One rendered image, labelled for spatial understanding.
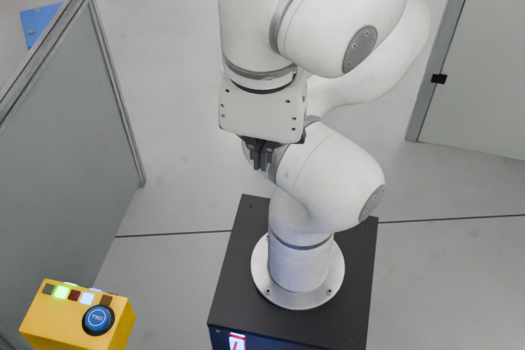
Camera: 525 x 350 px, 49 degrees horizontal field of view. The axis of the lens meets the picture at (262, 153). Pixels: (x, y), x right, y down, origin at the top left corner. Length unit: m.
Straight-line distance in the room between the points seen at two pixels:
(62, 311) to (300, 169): 0.49
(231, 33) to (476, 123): 2.08
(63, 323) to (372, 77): 0.65
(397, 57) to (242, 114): 0.29
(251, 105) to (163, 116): 2.08
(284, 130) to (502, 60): 1.73
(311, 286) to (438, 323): 1.15
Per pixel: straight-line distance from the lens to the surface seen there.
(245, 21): 0.53
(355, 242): 1.23
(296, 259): 1.04
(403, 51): 0.86
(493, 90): 2.42
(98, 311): 1.04
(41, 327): 1.07
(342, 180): 0.80
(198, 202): 2.40
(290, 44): 0.50
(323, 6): 0.49
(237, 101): 0.64
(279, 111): 0.63
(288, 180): 0.84
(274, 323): 1.14
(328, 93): 0.85
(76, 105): 1.81
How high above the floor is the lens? 2.02
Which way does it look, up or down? 53 degrees down
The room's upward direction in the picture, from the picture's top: straight up
